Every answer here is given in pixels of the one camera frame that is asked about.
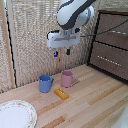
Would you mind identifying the yellow rectangular block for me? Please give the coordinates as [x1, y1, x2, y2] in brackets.
[53, 87, 70, 101]

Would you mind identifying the light grey blurry object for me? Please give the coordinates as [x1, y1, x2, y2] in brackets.
[111, 102, 128, 128]

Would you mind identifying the white floral-rim plate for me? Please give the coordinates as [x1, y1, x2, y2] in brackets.
[0, 99, 38, 128]

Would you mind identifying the silver drawer handle bar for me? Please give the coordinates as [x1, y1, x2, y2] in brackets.
[109, 28, 128, 37]
[96, 54, 123, 68]

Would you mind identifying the brown wooden cabinet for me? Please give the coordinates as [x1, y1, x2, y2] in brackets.
[94, 12, 128, 52]

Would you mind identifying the pink mug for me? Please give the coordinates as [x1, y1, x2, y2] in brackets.
[60, 69, 79, 89]

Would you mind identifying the brown fabric-front drawer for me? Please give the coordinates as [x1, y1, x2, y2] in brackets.
[88, 41, 128, 81]

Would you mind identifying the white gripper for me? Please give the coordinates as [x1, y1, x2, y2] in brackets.
[46, 28, 82, 59]

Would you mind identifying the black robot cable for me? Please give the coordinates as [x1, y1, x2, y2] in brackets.
[79, 18, 128, 38]

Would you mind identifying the dark-framed drawer cabinet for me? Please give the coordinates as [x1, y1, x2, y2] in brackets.
[86, 9, 128, 83]

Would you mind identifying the blue mug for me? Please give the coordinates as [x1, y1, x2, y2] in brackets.
[38, 74, 55, 94]

